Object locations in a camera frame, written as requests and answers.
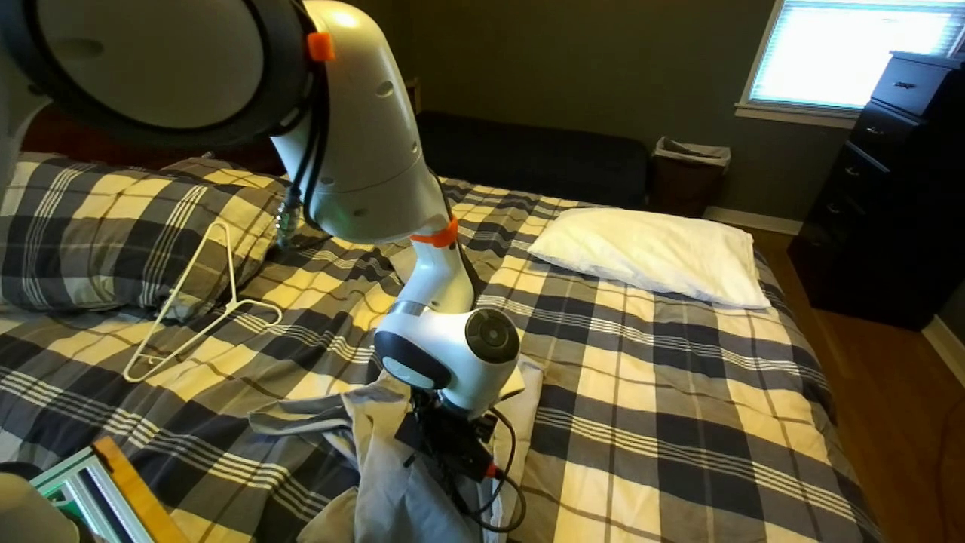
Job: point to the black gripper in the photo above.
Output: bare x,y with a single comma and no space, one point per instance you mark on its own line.
449,440

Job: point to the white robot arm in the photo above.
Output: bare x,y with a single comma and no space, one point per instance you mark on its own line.
363,152

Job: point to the crumpled grey cloth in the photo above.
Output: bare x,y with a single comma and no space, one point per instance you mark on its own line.
402,493

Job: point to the plaid bed comforter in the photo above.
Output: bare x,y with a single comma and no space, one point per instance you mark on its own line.
653,402

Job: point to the white clothes hanger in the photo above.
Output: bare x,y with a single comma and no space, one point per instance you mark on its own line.
215,312

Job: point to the white pillow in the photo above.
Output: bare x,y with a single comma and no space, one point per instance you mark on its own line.
653,258

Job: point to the black couch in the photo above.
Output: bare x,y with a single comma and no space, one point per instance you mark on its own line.
533,156

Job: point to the wooden board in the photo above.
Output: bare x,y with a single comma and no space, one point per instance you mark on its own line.
140,493

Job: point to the dark laundry bin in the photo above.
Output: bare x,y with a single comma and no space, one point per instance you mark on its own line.
689,177

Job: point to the plaid pillow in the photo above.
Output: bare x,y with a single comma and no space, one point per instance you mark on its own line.
110,237

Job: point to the dark wooden headboard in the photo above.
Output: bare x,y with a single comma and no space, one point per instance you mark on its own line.
79,137

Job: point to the black dresser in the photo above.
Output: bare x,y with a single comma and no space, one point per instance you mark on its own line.
890,201

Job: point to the bright window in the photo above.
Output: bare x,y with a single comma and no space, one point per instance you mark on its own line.
855,55

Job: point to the green metal frame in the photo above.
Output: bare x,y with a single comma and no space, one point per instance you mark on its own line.
86,499

